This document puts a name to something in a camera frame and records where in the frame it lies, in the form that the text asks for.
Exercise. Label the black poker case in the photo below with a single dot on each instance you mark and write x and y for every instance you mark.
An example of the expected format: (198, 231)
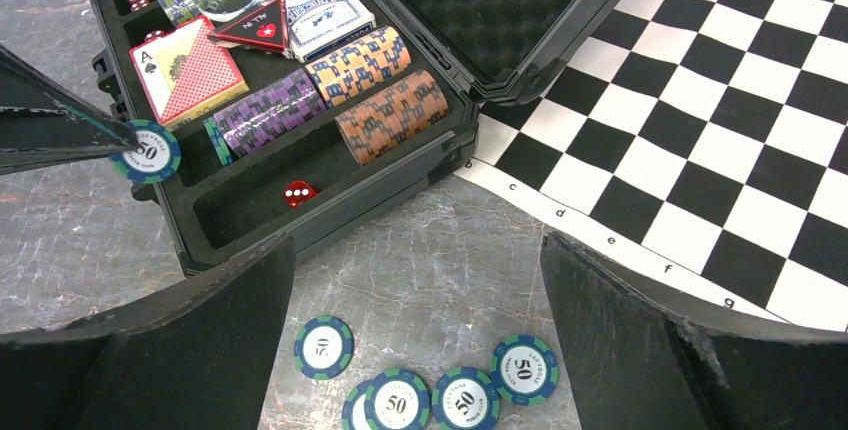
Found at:
(480, 52)

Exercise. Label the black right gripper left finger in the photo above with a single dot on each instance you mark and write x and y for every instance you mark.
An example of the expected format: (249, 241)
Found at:
(196, 355)

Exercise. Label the black white chessboard mat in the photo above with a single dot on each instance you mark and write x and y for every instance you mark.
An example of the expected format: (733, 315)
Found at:
(702, 143)

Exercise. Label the red playing card deck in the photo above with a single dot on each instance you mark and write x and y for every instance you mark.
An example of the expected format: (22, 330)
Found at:
(185, 75)

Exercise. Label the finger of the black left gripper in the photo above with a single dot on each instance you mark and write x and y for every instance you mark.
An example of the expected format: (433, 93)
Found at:
(43, 124)

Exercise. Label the black red all-in triangle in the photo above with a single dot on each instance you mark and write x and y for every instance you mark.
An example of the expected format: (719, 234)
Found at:
(263, 28)

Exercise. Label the red die right slot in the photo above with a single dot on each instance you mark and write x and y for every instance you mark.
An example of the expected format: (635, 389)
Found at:
(298, 192)

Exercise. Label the orange blue poker chip stack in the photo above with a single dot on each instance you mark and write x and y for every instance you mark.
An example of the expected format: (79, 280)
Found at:
(359, 65)

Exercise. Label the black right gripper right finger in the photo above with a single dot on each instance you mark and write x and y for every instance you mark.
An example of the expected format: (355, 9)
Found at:
(642, 355)

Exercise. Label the brown poker chip stack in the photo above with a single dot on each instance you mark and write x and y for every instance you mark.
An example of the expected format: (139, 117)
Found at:
(392, 116)

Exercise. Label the blue playing card deck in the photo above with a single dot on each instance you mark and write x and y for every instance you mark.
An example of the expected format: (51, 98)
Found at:
(317, 26)

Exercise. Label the red die slot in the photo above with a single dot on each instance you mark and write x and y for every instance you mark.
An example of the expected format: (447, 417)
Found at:
(298, 192)
(154, 35)

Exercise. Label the red die middle slot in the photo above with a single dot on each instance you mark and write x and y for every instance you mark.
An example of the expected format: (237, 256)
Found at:
(154, 35)

